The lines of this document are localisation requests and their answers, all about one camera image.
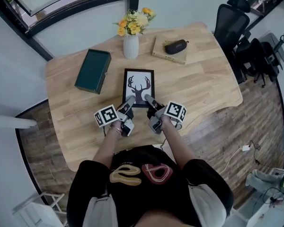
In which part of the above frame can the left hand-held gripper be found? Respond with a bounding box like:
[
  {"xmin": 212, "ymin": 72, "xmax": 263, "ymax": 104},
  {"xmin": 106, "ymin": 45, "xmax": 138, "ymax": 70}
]
[{"xmin": 94, "ymin": 96, "xmax": 136, "ymax": 137}]

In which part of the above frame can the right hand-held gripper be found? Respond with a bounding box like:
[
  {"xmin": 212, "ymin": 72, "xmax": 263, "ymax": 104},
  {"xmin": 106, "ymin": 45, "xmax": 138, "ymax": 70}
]
[{"xmin": 144, "ymin": 94, "xmax": 187, "ymax": 135}]

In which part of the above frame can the black deer picture frame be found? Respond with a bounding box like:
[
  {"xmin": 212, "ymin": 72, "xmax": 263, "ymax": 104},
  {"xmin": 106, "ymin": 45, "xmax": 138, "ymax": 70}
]
[{"xmin": 122, "ymin": 68, "xmax": 155, "ymax": 108}]

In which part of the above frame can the person's left forearm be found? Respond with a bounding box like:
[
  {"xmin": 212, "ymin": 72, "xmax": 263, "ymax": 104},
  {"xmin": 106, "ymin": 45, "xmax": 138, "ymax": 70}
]
[{"xmin": 92, "ymin": 123, "xmax": 124, "ymax": 168}]

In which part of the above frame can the person's right forearm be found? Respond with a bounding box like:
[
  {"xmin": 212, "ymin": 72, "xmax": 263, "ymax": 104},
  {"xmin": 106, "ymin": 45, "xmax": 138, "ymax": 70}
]
[{"xmin": 160, "ymin": 119, "xmax": 196, "ymax": 170}]

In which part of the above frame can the wooden table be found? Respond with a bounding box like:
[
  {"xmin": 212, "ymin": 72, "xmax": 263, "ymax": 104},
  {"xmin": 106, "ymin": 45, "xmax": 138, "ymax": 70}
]
[{"xmin": 45, "ymin": 22, "xmax": 243, "ymax": 172}]

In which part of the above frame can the dark green box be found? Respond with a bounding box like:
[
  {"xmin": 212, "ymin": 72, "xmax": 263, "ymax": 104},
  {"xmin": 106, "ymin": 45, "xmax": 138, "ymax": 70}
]
[{"xmin": 74, "ymin": 48, "xmax": 112, "ymax": 95}]

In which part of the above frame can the beige book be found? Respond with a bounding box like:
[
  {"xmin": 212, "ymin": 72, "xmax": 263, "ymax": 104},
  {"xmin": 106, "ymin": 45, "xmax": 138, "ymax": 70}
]
[{"xmin": 151, "ymin": 34, "xmax": 189, "ymax": 65}]

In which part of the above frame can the white ribbed vase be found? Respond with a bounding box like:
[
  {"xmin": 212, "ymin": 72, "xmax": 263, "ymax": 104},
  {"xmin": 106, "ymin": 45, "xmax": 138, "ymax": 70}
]
[{"xmin": 123, "ymin": 34, "xmax": 140, "ymax": 60}]

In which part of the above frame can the black glasses case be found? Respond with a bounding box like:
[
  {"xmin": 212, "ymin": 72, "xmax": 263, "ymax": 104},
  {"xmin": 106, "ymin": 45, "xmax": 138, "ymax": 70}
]
[{"xmin": 164, "ymin": 39, "xmax": 190, "ymax": 55}]

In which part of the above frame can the yellow flower bouquet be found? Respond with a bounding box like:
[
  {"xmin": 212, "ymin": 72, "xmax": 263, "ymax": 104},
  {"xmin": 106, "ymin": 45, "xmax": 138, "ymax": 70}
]
[{"xmin": 112, "ymin": 7, "xmax": 157, "ymax": 37}]

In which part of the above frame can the person's black printed shirt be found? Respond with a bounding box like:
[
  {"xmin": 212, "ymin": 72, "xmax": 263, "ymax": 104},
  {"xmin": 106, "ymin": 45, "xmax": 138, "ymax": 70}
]
[{"xmin": 66, "ymin": 145, "xmax": 234, "ymax": 227}]

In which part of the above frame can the black mesh office chair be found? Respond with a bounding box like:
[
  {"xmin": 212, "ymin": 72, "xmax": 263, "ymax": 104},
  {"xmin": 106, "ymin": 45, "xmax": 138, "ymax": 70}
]
[{"xmin": 213, "ymin": 0, "xmax": 252, "ymax": 85}]

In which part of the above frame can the white pipe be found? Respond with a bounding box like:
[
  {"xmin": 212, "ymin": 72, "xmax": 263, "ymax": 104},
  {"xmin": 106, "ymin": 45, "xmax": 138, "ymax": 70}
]
[{"xmin": 0, "ymin": 113, "xmax": 37, "ymax": 130}]

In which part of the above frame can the grey crumpled cloth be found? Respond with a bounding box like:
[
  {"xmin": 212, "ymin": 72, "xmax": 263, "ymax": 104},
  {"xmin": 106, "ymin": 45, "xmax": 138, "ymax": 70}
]
[{"xmin": 245, "ymin": 169, "xmax": 283, "ymax": 194}]

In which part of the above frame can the pink bracelet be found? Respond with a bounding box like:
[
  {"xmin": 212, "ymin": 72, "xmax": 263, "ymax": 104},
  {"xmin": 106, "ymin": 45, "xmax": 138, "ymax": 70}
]
[{"xmin": 110, "ymin": 124, "xmax": 123, "ymax": 135}]

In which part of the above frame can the white floor cable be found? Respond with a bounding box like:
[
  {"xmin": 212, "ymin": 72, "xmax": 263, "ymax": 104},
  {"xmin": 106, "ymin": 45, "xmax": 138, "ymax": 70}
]
[{"xmin": 218, "ymin": 147, "xmax": 243, "ymax": 175}]

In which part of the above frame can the black floor cable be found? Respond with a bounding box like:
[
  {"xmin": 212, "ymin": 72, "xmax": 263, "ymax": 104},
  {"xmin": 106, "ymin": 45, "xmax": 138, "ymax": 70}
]
[{"xmin": 249, "ymin": 140, "xmax": 263, "ymax": 166}]

